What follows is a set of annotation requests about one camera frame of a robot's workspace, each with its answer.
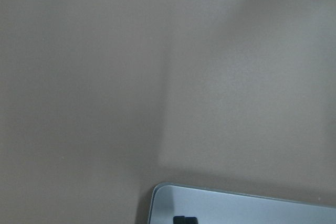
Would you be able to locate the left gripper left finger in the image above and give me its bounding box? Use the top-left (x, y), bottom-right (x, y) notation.
top-left (173, 216), bottom-right (185, 224)

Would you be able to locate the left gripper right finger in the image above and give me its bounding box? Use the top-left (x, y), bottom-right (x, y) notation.
top-left (185, 217), bottom-right (197, 224)

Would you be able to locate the grey laptop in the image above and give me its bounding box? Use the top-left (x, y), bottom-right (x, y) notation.
top-left (148, 183), bottom-right (335, 223)

